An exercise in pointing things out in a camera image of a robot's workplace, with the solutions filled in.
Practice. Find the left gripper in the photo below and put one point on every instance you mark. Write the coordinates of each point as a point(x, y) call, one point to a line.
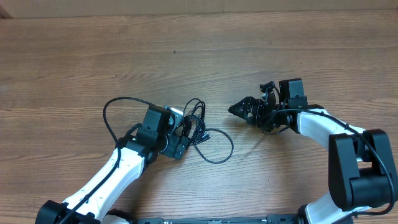
point(170, 150)

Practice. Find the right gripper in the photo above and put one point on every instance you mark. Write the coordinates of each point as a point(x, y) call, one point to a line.
point(257, 104)

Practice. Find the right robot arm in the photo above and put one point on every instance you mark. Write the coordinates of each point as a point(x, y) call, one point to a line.
point(362, 176)

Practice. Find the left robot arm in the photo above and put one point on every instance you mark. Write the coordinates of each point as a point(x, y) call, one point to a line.
point(140, 146)

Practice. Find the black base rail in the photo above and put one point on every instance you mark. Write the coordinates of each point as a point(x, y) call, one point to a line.
point(214, 221)

